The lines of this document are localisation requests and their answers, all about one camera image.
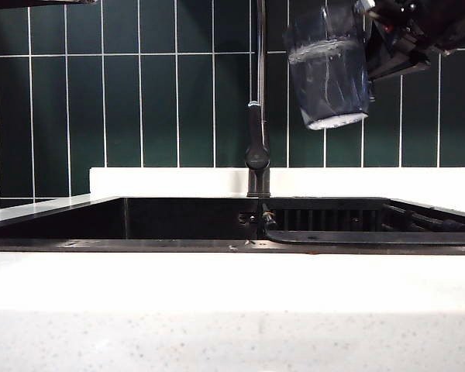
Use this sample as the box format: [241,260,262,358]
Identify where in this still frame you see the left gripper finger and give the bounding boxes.
[0,0,100,9]

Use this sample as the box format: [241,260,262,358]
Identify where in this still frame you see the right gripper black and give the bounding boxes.
[366,0,465,82]

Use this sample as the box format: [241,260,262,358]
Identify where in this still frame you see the clear faceted plastic mug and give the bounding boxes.
[282,3,375,131]

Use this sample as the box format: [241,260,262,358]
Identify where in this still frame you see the black faucet lever handle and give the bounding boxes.
[243,100,271,172]

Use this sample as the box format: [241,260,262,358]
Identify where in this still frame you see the black tall kitchen faucet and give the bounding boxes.
[246,0,273,198]

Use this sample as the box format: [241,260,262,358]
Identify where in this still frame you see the black undermount sink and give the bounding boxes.
[0,195,465,256]

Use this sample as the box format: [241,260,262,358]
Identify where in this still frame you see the black slatted drain basket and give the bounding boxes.
[273,208,381,232]

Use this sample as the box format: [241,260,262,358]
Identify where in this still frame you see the black roll-up rod rack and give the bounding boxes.
[260,203,465,246]

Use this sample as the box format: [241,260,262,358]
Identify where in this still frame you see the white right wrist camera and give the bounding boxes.
[353,0,377,17]

